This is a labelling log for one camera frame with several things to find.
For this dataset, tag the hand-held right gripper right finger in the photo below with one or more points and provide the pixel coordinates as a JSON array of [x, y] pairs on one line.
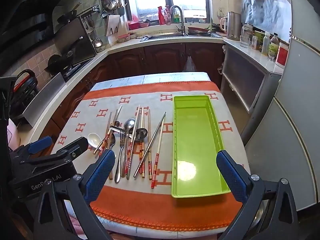
[[232, 177]]

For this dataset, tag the white plastic bottle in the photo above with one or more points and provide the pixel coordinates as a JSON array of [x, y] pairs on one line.
[[265, 43]]

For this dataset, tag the metal soup spoon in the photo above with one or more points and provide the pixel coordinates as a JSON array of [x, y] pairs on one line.
[[141, 133]]

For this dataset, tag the clear plastic bag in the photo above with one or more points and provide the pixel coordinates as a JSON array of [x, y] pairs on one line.
[[189, 64]]

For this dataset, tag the pink basin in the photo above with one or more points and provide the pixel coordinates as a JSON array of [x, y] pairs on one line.
[[133, 25]]

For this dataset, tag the gas stove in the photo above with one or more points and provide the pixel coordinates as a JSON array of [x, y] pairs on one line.
[[75, 70]]

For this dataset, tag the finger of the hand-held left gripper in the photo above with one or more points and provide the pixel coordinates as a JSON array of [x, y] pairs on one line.
[[40, 145], [72, 150]]

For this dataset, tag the red label jar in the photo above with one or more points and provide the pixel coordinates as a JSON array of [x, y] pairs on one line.
[[282, 55]]

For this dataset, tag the small steel teapot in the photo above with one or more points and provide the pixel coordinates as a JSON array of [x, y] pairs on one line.
[[97, 43]]

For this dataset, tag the green plastic tray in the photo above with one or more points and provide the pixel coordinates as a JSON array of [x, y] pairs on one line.
[[195, 135]]

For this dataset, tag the metal chopstick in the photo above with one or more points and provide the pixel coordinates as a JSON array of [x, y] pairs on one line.
[[118, 113], [150, 145]]

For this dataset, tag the white kitchen countertop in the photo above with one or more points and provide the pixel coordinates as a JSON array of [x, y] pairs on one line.
[[120, 47]]

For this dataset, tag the white orange kettle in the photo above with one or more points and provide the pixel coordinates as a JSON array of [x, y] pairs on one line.
[[223, 25]]

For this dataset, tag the green soap bottle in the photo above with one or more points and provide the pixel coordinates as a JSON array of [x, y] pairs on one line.
[[176, 17]]

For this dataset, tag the black frying pan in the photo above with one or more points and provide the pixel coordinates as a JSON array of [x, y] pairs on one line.
[[66, 15]]

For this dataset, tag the red pan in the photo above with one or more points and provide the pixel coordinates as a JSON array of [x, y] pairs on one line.
[[198, 30]]

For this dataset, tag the orange white printed blanket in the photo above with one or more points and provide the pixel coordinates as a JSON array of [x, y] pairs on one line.
[[150, 97]]

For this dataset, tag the steel splash panel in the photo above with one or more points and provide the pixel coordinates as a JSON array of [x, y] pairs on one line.
[[45, 97]]

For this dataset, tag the dark jar green label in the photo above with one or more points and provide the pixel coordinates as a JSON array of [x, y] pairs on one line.
[[257, 41]]

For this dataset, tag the white chopstick red patterned end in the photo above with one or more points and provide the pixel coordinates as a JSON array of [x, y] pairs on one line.
[[108, 130], [157, 155], [128, 155], [113, 123]]

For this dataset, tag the tan chopstick dark patterned end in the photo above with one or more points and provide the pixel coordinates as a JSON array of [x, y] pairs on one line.
[[141, 152], [149, 160]]

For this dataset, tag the metal fork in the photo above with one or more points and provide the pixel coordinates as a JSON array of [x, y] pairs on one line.
[[122, 142]]

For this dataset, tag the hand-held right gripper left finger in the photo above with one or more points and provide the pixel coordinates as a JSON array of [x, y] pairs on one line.
[[100, 175]]

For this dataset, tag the wall utensil rack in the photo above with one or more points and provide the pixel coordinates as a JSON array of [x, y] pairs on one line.
[[93, 8]]

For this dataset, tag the silver refrigerator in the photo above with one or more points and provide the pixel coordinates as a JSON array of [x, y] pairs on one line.
[[287, 130]]

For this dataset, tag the red spray bottle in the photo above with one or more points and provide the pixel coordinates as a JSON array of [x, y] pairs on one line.
[[161, 17]]

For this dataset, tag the white cutting board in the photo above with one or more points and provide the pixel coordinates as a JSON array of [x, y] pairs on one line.
[[112, 28]]

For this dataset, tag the black range hood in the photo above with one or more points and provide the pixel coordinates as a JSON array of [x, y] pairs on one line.
[[30, 17]]

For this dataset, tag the small bowl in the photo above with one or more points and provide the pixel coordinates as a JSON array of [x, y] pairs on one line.
[[123, 38]]

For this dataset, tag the glass pitcher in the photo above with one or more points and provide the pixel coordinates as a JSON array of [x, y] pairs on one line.
[[246, 37]]

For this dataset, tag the small metal spoon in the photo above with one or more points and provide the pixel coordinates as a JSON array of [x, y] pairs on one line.
[[116, 124]]

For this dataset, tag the black red bag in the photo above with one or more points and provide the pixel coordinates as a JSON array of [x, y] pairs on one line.
[[23, 85]]

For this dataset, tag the large metal spoon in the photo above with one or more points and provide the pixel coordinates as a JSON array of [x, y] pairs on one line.
[[129, 125]]

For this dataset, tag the green label bottle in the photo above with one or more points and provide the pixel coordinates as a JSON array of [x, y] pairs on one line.
[[273, 47]]

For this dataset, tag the black wok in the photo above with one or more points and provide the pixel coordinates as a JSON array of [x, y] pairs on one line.
[[58, 62]]

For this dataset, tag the chrome faucet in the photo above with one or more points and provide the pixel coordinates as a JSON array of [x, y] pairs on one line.
[[182, 22]]

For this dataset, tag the brown wooden kitchen cabinets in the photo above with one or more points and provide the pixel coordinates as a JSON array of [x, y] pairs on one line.
[[162, 57]]

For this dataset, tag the steel electric kettle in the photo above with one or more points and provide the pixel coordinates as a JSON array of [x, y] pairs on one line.
[[233, 27]]

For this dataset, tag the steel sink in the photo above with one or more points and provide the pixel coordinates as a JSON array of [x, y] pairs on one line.
[[165, 36]]

